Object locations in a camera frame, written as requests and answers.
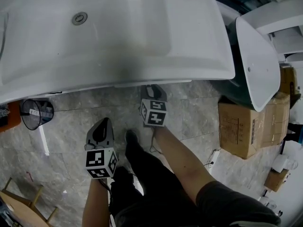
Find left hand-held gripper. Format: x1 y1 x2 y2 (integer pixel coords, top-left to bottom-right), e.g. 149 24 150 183
84 117 119 180

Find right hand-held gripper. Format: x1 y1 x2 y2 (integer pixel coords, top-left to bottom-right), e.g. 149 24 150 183
139 84 169 128

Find person's right forearm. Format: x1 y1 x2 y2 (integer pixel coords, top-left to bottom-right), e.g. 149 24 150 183
152 124 217 205

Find person's left forearm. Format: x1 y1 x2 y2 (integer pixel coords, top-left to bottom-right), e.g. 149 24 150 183
81 177 112 227

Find person's right black shoe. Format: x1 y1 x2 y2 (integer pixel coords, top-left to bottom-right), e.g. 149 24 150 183
125 129 140 148

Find person's black trousers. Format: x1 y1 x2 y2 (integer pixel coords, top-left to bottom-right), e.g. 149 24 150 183
110 136 198 222

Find white power strip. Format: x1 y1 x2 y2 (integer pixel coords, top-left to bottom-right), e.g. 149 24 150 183
208 149 221 166

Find white ceramic sink top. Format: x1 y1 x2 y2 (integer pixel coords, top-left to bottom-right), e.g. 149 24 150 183
0 0 236 105

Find large cardboard box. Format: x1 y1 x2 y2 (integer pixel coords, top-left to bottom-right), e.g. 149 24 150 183
217 93 291 160

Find orange armchair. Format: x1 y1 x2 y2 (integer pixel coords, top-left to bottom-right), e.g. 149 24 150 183
0 100 22 133

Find wooden chair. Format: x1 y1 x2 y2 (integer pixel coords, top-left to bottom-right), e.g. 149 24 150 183
0 177 59 227

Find striped fringed throw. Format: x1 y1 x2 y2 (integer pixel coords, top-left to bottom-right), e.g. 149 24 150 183
0 104 11 128

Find dark freestanding bathtub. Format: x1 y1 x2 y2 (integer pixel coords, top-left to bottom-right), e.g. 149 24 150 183
210 15 281 113

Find metal sink drain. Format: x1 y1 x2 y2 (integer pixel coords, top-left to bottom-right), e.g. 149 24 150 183
71 11 88 26

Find person's dark printed shirt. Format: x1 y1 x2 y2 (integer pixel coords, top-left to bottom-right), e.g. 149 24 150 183
113 180 282 227

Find open yellow carton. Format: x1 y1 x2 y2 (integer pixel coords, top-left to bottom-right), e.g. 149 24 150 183
279 65 302 108

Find small cardboard box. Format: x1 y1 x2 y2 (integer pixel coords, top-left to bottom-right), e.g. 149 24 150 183
263 168 291 193

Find white wrapped fixture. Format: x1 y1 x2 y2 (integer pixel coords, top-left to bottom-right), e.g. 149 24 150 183
271 154 299 174

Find round white lid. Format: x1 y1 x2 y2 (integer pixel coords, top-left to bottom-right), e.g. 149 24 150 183
0 13 9 58

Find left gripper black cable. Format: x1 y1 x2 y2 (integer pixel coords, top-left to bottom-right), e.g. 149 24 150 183
98 177 114 208

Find black power cable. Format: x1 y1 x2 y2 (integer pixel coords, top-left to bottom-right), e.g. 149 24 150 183
204 161 215 175

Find black wire wastebasket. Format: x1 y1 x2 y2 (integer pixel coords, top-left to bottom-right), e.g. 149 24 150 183
20 98 55 131

